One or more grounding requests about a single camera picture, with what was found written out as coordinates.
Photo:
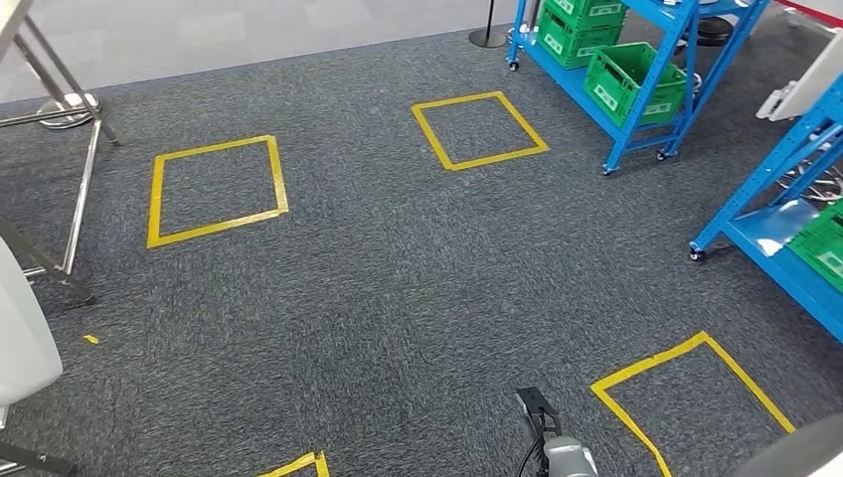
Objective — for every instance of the blue steel shelf rack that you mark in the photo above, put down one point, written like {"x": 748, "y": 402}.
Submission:
{"x": 566, "y": 92}
{"x": 770, "y": 237}

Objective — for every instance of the white moulded plastic part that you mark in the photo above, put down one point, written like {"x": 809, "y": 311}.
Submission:
{"x": 23, "y": 329}

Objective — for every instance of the yellow tape scrap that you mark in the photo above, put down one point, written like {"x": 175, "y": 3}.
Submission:
{"x": 91, "y": 340}

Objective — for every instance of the green plastic crate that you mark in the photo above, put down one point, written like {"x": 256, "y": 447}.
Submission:
{"x": 573, "y": 46}
{"x": 586, "y": 6}
{"x": 632, "y": 79}
{"x": 820, "y": 250}

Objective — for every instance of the red barrier belt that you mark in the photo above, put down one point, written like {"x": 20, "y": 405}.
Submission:
{"x": 813, "y": 10}

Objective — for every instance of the robot grey shoulder shell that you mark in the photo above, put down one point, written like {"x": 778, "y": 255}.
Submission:
{"x": 797, "y": 451}

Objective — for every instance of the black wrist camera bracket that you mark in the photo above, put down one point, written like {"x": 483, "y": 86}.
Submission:
{"x": 535, "y": 401}

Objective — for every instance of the chrome stanchion base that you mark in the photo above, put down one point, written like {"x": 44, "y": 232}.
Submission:
{"x": 66, "y": 108}

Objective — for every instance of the black round stool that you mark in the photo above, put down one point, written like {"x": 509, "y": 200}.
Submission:
{"x": 714, "y": 29}

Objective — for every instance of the yellow floor tape square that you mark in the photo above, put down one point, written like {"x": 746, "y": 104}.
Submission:
{"x": 296, "y": 465}
{"x": 211, "y": 148}
{"x": 649, "y": 363}

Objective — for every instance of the black stanchion post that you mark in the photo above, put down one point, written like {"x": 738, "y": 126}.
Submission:
{"x": 487, "y": 38}

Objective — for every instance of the white flat panel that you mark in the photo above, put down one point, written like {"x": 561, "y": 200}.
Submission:
{"x": 810, "y": 79}

